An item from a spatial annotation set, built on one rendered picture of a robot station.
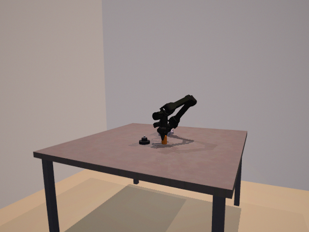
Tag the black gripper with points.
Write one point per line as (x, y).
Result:
(163, 130)

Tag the orange cylinder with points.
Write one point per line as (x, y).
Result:
(165, 140)

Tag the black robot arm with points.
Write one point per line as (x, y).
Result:
(169, 108)

